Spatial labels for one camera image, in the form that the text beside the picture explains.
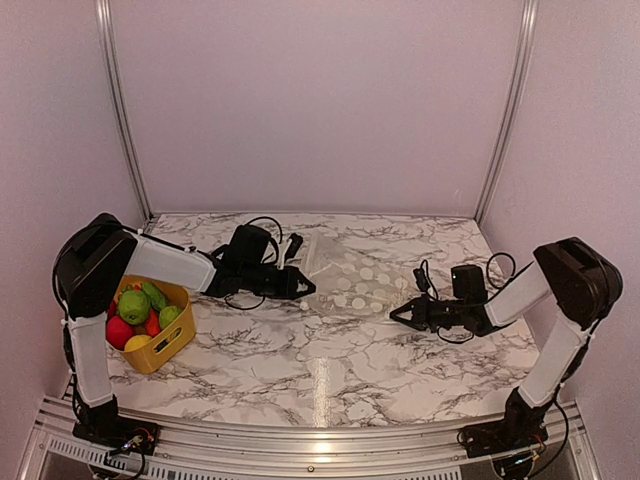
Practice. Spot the aluminium frame post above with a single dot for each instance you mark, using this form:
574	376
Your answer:
109	52
523	52

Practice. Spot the fake yellow lemon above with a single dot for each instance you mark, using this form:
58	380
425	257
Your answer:
137	342

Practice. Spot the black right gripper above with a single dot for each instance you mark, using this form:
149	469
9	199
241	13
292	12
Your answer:
420	317

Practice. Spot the fake orange carrot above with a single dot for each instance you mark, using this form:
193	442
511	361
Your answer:
151	325

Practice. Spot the yellow plastic basket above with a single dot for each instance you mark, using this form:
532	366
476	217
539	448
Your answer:
148	345

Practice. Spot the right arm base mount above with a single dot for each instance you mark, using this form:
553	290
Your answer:
498	436

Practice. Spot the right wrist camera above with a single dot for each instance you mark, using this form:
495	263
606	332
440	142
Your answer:
425	284

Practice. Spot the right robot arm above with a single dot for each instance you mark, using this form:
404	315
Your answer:
579	283

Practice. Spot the fake green cucumber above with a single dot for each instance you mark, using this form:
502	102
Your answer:
157	298

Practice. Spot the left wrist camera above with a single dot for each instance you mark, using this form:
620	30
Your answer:
290	249

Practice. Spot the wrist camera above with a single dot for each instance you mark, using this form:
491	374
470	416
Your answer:
425	284
290	249

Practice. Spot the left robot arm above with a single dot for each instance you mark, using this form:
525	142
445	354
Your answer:
88	271

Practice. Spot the fake green apple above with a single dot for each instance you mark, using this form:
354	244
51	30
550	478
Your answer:
134	307
168	314

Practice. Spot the left aluminium frame post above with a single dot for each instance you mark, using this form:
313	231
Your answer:
109	52

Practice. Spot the clear polka dot zip bag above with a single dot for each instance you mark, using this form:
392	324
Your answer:
350	283

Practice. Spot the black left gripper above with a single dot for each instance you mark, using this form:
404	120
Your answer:
287	289

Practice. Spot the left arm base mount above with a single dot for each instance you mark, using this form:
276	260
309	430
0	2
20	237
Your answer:
119	433

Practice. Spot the right aluminium frame post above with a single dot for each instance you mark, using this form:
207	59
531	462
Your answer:
523	52

